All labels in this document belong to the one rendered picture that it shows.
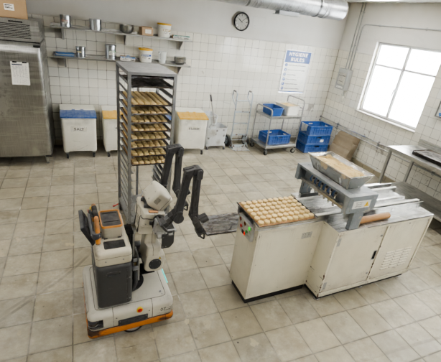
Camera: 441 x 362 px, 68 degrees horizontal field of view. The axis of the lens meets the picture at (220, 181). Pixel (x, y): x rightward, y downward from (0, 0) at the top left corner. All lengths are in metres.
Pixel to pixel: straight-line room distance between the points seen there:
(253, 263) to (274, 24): 5.21
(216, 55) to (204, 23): 0.60
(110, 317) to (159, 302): 0.38
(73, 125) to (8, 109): 0.90
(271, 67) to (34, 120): 4.48
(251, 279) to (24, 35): 4.23
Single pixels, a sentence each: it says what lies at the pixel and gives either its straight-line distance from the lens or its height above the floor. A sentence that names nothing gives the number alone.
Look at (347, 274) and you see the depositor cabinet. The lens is 3.56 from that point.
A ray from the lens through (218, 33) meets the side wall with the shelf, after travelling 6.66.
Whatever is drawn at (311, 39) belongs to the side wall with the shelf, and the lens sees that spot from 7.65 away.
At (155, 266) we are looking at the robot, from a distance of 2.85.
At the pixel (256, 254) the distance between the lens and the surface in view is 2.89.
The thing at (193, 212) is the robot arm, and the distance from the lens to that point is 2.47.
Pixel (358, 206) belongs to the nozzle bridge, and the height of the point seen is 1.08.
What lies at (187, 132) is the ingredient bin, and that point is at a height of 0.45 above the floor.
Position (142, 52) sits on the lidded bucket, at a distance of 6.07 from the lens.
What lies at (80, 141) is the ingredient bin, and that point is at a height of 0.29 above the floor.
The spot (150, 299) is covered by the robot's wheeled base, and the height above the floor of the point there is 0.28.
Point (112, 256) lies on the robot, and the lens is 2.48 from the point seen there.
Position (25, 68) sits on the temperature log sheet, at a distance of 5.41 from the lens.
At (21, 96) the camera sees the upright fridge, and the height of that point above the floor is 1.07.
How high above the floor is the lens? 2.33
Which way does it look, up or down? 26 degrees down
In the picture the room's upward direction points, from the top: 8 degrees clockwise
